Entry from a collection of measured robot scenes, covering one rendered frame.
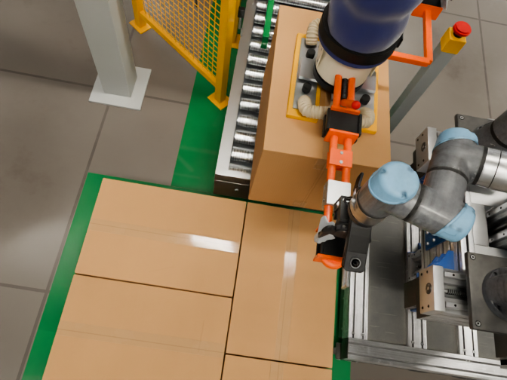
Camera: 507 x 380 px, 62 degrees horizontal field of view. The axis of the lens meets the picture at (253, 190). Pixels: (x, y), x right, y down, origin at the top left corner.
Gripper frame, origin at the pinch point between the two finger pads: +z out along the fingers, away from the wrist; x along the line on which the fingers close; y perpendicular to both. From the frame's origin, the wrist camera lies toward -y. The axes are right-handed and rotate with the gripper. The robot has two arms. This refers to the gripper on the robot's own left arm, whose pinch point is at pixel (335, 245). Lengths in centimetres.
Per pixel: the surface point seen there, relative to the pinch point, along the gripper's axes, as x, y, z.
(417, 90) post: -50, 99, 52
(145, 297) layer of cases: 50, -10, 67
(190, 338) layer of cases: 31, -21, 67
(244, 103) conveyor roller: 27, 83, 66
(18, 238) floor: 126, 16, 122
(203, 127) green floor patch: 47, 99, 121
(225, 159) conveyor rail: 31, 50, 61
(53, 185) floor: 118, 47, 122
